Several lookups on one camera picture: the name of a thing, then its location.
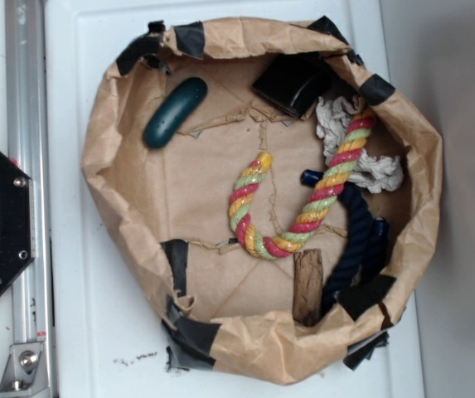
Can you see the aluminium extrusion rail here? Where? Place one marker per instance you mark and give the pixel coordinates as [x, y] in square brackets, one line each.
[32, 292]

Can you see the crumpled white cloth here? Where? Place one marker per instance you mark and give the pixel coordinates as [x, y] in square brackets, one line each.
[372, 173]

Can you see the teal oval capsule case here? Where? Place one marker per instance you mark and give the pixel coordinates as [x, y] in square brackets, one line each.
[174, 111]

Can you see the metal corner bracket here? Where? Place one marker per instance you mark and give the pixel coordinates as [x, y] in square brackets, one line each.
[25, 374]

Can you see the brown wooden stick piece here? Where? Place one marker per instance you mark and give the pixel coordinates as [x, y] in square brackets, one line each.
[307, 287]

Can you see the black rectangular box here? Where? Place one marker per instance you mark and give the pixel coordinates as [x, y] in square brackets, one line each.
[292, 83]

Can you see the brown paper bag bin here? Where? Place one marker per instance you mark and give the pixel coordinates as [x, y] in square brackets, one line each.
[166, 209]

